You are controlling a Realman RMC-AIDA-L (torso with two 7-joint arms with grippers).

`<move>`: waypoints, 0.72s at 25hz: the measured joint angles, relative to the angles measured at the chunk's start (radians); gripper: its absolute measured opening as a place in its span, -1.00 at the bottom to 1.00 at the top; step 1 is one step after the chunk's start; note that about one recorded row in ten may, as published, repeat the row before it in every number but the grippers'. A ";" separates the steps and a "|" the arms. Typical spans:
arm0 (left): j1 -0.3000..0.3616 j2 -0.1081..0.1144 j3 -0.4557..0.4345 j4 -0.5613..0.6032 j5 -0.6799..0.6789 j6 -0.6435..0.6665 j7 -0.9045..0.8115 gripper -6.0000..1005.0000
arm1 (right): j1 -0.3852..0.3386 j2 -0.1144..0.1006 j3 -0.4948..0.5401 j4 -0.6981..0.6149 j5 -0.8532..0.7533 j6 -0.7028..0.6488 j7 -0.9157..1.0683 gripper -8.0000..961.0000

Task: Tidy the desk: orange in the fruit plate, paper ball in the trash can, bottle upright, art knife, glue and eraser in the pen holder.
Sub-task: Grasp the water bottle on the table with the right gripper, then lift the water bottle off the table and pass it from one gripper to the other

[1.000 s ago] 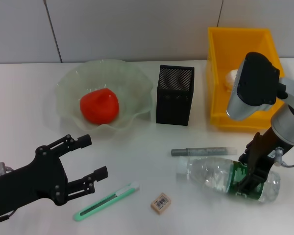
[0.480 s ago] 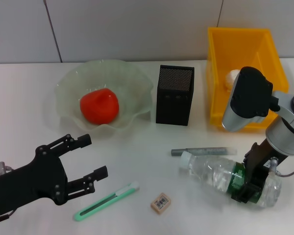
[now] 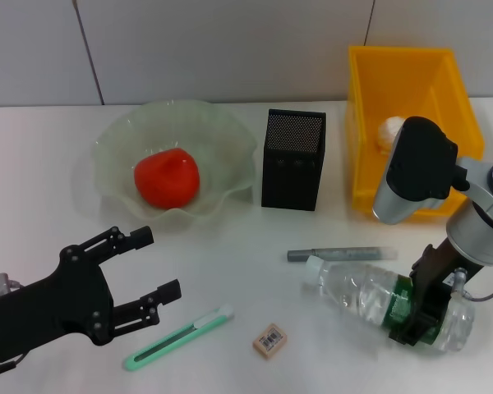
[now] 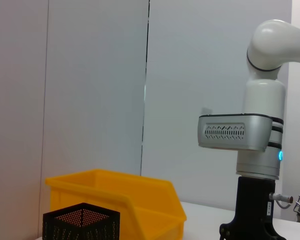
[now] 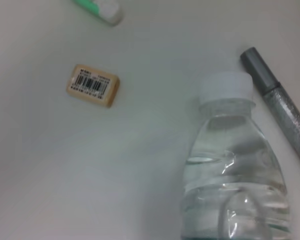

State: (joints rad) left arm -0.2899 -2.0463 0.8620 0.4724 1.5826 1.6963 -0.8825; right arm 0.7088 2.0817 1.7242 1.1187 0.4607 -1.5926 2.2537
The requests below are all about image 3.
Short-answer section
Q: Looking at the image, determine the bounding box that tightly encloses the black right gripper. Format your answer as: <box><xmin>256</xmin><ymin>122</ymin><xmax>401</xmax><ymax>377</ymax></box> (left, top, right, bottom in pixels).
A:
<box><xmin>388</xmin><ymin>236</ymin><xmax>484</xmax><ymax>348</ymax></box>

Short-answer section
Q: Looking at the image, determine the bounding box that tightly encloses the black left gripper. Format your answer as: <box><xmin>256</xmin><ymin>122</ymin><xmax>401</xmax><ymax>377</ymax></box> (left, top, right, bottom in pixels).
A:
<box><xmin>0</xmin><ymin>225</ymin><xmax>183</xmax><ymax>359</ymax></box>

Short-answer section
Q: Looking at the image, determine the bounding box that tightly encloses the mint green utility knife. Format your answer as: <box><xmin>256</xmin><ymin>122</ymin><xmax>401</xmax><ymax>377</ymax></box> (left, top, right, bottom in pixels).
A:
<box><xmin>122</xmin><ymin>303</ymin><xmax>235</xmax><ymax>373</ymax></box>

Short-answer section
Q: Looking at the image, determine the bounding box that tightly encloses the clear water bottle green label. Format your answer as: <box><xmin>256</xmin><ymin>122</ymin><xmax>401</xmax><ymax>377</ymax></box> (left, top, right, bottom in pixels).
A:
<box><xmin>304</xmin><ymin>254</ymin><xmax>476</xmax><ymax>355</ymax></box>

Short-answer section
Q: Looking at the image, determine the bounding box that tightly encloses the red-orange toy fruit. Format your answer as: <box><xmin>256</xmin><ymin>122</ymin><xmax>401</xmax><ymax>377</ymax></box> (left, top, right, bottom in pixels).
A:
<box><xmin>133</xmin><ymin>148</ymin><xmax>201</xmax><ymax>211</ymax></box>

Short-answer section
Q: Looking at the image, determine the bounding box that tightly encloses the white paper ball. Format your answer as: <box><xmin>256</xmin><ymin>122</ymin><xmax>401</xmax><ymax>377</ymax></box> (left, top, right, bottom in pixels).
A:
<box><xmin>376</xmin><ymin>116</ymin><xmax>406</xmax><ymax>155</ymax></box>

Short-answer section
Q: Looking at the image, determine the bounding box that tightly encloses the grey marker pen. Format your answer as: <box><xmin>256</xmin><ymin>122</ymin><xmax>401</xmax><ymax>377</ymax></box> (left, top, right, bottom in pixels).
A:
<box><xmin>286</xmin><ymin>245</ymin><xmax>399</xmax><ymax>263</ymax></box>

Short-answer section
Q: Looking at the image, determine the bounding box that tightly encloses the frosted green glass fruit bowl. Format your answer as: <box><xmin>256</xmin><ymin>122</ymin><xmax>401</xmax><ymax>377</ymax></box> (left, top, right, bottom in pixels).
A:
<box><xmin>90</xmin><ymin>99</ymin><xmax>258</xmax><ymax>231</ymax></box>

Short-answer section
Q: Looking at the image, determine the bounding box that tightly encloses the beige eraser with barcode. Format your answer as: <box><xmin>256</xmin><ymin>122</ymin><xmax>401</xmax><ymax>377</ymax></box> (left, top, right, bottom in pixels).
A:
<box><xmin>251</xmin><ymin>323</ymin><xmax>289</xmax><ymax>360</ymax></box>

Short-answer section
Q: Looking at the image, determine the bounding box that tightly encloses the black mesh pen holder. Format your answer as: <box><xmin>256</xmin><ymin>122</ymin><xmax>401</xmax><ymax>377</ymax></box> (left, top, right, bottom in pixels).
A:
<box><xmin>260</xmin><ymin>108</ymin><xmax>327</xmax><ymax>213</ymax></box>

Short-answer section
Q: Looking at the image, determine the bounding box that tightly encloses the yellow plastic bin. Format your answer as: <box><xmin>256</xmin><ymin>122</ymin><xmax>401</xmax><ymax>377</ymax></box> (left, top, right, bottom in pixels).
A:
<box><xmin>345</xmin><ymin>44</ymin><xmax>486</xmax><ymax>225</ymax></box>

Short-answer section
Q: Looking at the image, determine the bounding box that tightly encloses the right wrist cable with connector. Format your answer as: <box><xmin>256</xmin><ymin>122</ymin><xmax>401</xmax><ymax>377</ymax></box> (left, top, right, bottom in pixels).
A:
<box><xmin>450</xmin><ymin>268</ymin><xmax>493</xmax><ymax>305</ymax></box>

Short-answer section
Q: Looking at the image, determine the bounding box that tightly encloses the wrist cable with connector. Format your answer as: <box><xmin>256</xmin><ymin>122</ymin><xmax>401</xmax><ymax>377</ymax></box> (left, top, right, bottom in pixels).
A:
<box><xmin>450</xmin><ymin>268</ymin><xmax>493</xmax><ymax>305</ymax></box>
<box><xmin>0</xmin><ymin>272</ymin><xmax>28</xmax><ymax>378</ymax></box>

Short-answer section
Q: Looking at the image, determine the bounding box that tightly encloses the left wrist cable with connector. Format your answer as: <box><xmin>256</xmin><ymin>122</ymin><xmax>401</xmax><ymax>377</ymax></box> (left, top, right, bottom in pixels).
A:
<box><xmin>0</xmin><ymin>272</ymin><xmax>28</xmax><ymax>378</ymax></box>

